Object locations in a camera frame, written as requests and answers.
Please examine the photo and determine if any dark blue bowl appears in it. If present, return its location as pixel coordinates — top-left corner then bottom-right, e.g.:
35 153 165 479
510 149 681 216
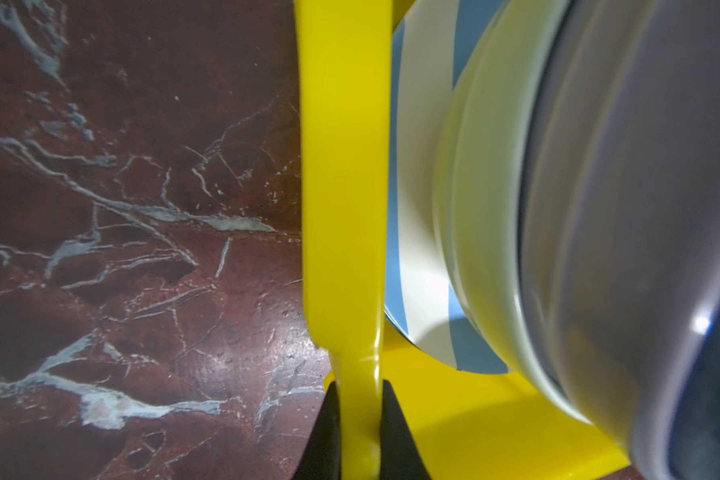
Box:
669 311 720 479

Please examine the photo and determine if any yellow plastic bin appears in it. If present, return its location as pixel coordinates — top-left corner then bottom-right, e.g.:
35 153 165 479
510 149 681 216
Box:
294 1 627 479

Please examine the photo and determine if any lilac bowl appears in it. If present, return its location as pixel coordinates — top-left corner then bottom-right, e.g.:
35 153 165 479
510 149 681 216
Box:
519 1 720 479

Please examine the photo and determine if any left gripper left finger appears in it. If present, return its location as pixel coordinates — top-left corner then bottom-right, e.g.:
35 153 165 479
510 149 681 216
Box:
292 382 341 480

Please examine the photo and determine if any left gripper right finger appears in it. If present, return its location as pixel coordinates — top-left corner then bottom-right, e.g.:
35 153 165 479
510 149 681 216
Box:
380 380 431 480

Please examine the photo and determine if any light green bowl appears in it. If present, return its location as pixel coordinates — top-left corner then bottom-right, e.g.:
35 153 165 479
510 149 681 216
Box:
433 1 587 422

